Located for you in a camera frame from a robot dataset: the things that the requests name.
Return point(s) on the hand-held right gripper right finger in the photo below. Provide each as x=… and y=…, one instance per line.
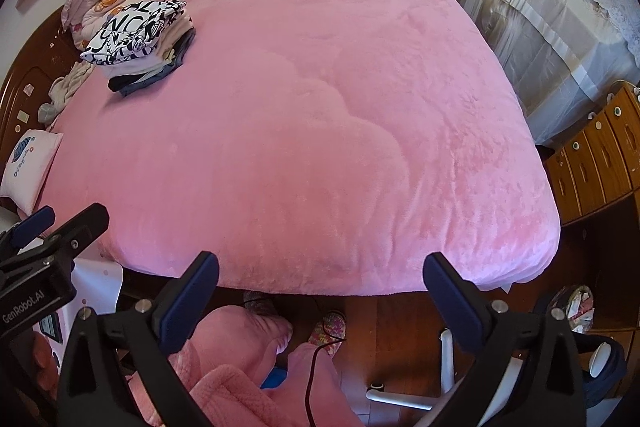
x=450, y=297

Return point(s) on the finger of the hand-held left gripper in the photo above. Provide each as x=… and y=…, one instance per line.
x=32, y=224
x=82, y=227

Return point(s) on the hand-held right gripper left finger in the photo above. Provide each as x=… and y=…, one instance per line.
x=190, y=302

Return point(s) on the black white printed garment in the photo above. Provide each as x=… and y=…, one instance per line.
x=130, y=34

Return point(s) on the white bedside cloth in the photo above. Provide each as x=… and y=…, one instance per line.
x=97, y=282

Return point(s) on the small pink embroidered pillow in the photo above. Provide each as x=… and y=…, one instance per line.
x=27, y=167

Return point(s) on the white chair base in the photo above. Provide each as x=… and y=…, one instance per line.
x=445, y=357

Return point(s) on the knitted patterned slipper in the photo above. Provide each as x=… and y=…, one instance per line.
x=260, y=303
x=327, y=327

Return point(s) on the person in pink robe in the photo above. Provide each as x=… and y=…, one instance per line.
x=230, y=377

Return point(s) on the colourful patterned bag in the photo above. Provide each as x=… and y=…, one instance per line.
x=575, y=304

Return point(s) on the beige crumpled cloth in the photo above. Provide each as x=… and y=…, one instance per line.
x=70, y=84

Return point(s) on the black folded garment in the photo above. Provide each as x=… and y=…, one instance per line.
x=120, y=84

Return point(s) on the wooden headboard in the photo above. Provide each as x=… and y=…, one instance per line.
x=35, y=72

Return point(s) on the blue denim folded garment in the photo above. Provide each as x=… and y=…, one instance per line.
x=145, y=84

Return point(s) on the light green folded garment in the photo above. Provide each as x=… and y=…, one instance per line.
x=169, y=53

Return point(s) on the wooden drawer cabinet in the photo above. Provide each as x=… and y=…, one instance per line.
x=595, y=157

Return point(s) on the dark grey folded garment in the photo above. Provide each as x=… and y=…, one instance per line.
x=186, y=47

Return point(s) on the pink fleece blanket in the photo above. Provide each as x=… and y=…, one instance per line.
x=325, y=107

